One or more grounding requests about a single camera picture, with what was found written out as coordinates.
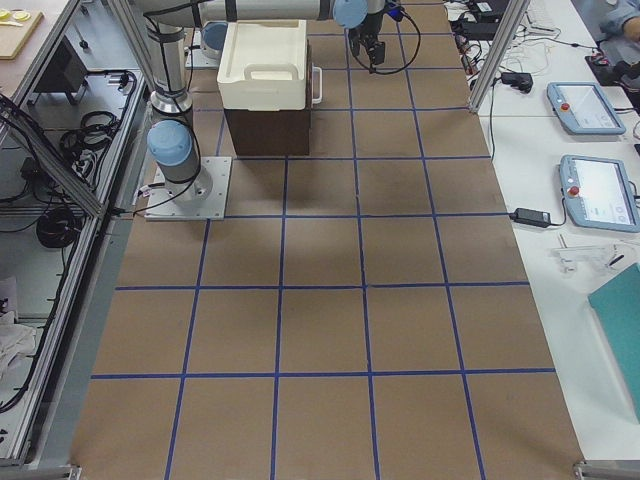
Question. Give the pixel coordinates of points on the dark wooden drawer cabinet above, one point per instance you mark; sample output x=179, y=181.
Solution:
x=273, y=133

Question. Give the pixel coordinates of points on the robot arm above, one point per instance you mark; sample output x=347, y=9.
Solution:
x=213, y=35
x=166, y=22

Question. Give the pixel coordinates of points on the wooden board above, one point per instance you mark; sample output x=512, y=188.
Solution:
x=16, y=28

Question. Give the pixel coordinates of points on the white plastic tray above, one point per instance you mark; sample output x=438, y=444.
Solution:
x=264, y=66

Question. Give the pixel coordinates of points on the upper teach pendant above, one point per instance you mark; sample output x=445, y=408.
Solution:
x=584, y=109

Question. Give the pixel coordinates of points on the teach pendant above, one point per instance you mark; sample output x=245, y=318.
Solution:
x=598, y=194
x=584, y=109

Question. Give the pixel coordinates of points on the lower teach pendant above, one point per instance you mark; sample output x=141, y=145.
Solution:
x=598, y=194

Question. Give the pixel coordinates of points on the black power adapter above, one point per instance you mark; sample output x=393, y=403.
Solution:
x=531, y=217

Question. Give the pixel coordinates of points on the aluminium frame post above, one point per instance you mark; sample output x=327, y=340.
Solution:
x=504, y=35

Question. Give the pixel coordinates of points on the white drawer handle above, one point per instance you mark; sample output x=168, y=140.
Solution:
x=317, y=85

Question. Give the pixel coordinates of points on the white cloth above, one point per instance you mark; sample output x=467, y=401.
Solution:
x=18, y=340

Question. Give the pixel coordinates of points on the teal board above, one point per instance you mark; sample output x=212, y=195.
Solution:
x=616, y=304

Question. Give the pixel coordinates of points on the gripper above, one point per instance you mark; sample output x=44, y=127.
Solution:
x=368, y=38

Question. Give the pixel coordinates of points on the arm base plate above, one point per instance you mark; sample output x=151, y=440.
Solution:
x=200, y=57
x=204, y=199

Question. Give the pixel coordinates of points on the clear acrylic part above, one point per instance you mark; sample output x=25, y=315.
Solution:
x=602, y=258

